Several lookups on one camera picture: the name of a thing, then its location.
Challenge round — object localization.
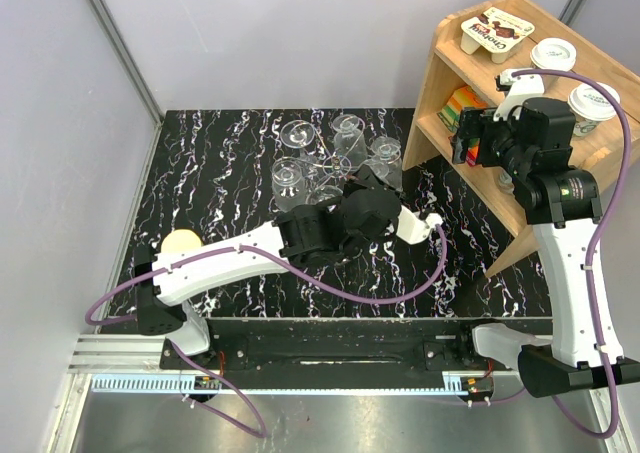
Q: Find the ribbed glass goblet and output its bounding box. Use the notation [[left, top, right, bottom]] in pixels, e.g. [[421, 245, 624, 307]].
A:
[[271, 157, 307, 212]]

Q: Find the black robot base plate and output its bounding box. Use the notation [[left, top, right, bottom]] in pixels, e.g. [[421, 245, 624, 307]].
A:
[[159, 315, 556, 393]]

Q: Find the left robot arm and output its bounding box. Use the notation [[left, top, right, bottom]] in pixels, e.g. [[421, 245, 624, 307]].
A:
[[135, 166, 401, 368]]

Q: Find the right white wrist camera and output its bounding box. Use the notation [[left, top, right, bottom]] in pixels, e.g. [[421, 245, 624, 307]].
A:
[[493, 68, 545, 122]]

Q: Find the chrome wine glass rack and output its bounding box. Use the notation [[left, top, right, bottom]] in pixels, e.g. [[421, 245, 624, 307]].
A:
[[294, 125, 402, 195]]

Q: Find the colourful sponge pack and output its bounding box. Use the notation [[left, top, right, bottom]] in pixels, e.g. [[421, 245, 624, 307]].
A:
[[437, 85, 488, 133]]

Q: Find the paper coffee cup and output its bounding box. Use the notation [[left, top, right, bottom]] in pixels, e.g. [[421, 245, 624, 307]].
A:
[[530, 37, 577, 71], [567, 84, 616, 137]]

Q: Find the clear wine glass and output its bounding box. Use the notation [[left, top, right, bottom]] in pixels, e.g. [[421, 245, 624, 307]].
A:
[[306, 184, 342, 205], [279, 120, 316, 149]]

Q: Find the chocolate yogurt cup pack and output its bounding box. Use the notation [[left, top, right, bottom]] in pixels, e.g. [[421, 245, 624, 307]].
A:
[[460, 7, 535, 64]]

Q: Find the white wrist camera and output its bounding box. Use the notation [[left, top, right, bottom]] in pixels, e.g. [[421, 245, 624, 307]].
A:
[[493, 68, 545, 122], [395, 206, 443, 245]]

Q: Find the far paper coffee cup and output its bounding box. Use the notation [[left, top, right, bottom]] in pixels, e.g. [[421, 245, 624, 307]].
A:
[[530, 37, 577, 71]]

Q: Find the wooden shelf unit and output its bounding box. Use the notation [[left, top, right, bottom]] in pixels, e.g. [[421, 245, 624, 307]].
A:
[[401, 0, 640, 279]]

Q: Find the aluminium rail frame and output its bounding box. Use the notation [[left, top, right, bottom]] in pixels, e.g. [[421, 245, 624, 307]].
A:
[[49, 335, 639, 452]]

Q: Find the near paper coffee cup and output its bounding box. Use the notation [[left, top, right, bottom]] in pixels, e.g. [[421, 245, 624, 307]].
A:
[[567, 84, 616, 137]]

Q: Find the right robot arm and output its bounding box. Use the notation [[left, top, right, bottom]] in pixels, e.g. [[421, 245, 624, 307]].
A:
[[451, 97, 639, 398]]

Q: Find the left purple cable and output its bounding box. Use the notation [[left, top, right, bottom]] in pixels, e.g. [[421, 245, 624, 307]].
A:
[[84, 225, 447, 439]]

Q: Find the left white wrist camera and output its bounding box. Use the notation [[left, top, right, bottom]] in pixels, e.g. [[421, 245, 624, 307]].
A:
[[395, 206, 443, 245]]

